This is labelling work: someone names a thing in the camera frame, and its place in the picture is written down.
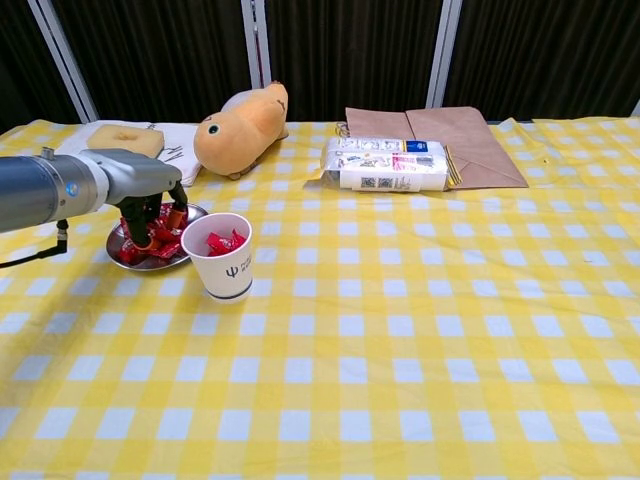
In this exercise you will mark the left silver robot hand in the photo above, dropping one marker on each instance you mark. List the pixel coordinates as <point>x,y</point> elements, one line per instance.
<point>140,175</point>

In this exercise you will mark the bowl of red candies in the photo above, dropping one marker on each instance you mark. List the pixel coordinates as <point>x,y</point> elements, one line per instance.
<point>116,240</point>

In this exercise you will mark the red candy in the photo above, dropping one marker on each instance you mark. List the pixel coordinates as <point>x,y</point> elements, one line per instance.
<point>220,245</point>
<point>167,209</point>
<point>238,239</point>
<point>167,245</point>
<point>131,254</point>

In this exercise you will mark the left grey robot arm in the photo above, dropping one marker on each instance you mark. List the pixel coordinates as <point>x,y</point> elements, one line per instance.
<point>30,190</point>

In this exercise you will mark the tan wooden block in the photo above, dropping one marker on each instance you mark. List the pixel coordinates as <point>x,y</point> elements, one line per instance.
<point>100,140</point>

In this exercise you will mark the white spiral notebook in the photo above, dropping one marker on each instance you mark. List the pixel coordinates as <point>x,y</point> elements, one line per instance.
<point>187,150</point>

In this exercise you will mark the orange plush toy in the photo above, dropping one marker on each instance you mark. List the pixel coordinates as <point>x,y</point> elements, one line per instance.
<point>240,135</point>

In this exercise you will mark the black pleated curtain panel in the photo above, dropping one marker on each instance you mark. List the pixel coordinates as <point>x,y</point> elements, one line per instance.
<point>350,50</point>
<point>20,60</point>
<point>150,50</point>
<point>550,50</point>

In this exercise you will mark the white paper cup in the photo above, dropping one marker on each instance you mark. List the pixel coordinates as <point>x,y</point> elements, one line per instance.
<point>225,280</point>

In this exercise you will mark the white snack package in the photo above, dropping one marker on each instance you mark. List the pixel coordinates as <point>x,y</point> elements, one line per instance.
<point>385,165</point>

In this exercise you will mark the yellow white checked tablecloth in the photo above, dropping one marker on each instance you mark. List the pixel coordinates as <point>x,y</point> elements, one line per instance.
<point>350,350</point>

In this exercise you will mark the brown paper bag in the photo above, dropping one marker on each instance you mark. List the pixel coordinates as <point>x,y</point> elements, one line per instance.
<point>465,140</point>

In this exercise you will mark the grey metal frame post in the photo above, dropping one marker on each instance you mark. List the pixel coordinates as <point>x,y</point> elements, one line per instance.
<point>445,50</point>
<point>59,55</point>
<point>637,110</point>
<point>252,30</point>

